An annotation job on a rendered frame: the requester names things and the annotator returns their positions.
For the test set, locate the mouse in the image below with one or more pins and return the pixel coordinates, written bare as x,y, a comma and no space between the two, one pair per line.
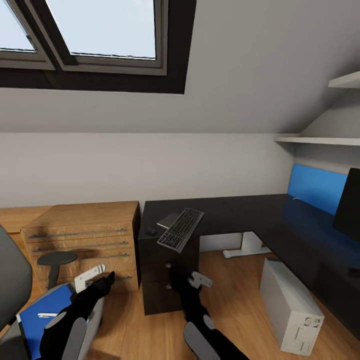
151,230

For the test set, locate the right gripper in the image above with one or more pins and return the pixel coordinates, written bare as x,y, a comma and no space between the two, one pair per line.
181,283

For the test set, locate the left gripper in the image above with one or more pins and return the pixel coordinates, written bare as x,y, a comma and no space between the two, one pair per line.
96,291

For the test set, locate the keyboard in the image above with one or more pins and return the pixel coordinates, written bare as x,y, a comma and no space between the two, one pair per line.
178,234

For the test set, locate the swivel chair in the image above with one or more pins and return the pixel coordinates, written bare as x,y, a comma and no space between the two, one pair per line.
16,282

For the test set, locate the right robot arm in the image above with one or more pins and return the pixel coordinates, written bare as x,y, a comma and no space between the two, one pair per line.
200,333

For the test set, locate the monitor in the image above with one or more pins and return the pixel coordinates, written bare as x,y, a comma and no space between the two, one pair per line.
347,217

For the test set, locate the folder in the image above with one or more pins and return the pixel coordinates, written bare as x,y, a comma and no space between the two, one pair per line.
32,326

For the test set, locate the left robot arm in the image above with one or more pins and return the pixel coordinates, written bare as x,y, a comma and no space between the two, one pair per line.
64,335

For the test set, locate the notebook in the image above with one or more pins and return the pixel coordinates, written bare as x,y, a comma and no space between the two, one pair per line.
169,220

